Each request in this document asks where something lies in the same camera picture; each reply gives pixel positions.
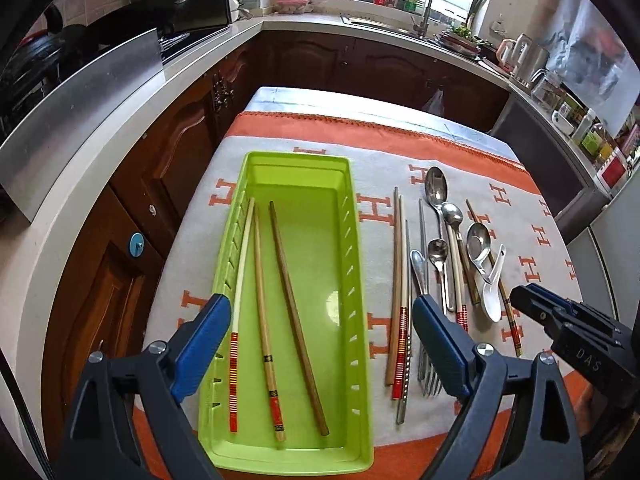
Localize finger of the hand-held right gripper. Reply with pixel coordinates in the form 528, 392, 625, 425
522, 283, 626, 331
509, 286, 571, 351

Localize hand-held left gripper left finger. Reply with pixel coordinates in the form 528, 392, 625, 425
55, 292, 233, 480

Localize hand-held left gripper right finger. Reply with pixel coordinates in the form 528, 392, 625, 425
412, 294, 586, 480

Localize white chopstick red striped handle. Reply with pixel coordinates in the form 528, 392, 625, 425
447, 225, 470, 335
229, 197, 256, 434

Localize green plastic utensil tray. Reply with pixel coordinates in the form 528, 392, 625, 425
197, 151, 376, 472

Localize bamboo chopstick red black bands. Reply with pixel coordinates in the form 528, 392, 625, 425
252, 204, 287, 443
466, 199, 523, 358

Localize white ceramic spoon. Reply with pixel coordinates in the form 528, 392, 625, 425
472, 245, 507, 323

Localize dark brown wooden chopstick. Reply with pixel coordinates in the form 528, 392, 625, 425
268, 201, 331, 437
457, 240, 482, 307

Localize plain light wooden chopstick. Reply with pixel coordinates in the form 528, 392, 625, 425
384, 186, 400, 387

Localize steel fork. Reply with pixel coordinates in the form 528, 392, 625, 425
410, 249, 443, 397

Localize metal chopstick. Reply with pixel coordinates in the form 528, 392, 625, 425
417, 198, 431, 381
397, 219, 413, 425

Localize steel soup spoon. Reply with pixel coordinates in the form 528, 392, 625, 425
466, 222, 496, 286

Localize small steel spoon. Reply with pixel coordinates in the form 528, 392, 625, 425
427, 238, 457, 313

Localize medium steel spoon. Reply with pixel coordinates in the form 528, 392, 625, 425
441, 202, 471, 311

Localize large steel spoon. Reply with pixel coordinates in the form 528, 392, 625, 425
425, 166, 457, 313

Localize brown wooden kitchen cabinets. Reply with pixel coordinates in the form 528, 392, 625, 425
42, 30, 511, 456

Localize orange and grey patterned blanket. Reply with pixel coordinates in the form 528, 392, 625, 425
131, 110, 591, 476

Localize glass jar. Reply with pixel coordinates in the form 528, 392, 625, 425
530, 70, 563, 106

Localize clear hanging plastic bag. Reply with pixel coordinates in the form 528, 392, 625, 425
422, 87, 448, 116

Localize steel electric kettle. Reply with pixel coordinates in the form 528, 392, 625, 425
510, 34, 551, 88

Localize white jug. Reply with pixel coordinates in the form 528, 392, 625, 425
495, 39, 518, 68

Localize stainless steel panel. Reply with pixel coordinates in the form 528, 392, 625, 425
0, 29, 166, 223

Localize plate of green vegetables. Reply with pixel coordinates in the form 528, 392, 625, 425
440, 25, 493, 53

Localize white kitchen countertop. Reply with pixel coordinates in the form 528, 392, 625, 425
22, 10, 551, 341

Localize steel kitchen faucet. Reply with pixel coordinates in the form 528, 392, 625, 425
410, 0, 436, 38

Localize steel kitchen sink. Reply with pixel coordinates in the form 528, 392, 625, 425
340, 14, 431, 36

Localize black wok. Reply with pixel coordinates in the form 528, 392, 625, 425
15, 5, 101, 91

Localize wooden chopstick red striped handle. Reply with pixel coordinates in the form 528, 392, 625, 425
392, 194, 408, 402

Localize crumpled plastic bag on wall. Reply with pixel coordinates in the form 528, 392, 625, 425
545, 20, 631, 126

